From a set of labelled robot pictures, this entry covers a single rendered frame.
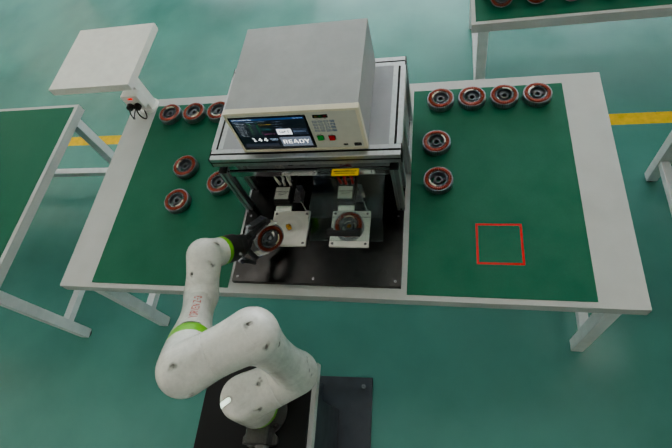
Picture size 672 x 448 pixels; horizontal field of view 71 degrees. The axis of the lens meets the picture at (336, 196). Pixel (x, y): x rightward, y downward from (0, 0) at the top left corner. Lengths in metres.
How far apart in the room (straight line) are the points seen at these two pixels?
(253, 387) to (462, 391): 1.19
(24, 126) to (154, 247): 1.23
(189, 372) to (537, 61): 2.85
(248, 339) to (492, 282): 0.94
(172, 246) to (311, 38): 1.02
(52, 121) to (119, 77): 0.93
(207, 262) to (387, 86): 0.86
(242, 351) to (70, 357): 2.14
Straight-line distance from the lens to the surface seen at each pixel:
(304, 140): 1.57
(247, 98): 1.56
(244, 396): 1.47
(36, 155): 2.86
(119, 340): 3.00
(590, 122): 2.13
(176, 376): 1.11
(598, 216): 1.90
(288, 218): 1.89
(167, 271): 2.04
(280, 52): 1.66
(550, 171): 1.96
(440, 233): 1.80
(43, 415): 3.15
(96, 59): 2.27
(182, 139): 2.39
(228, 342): 1.08
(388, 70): 1.78
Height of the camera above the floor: 2.37
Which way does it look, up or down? 57 degrees down
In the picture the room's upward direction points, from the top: 22 degrees counter-clockwise
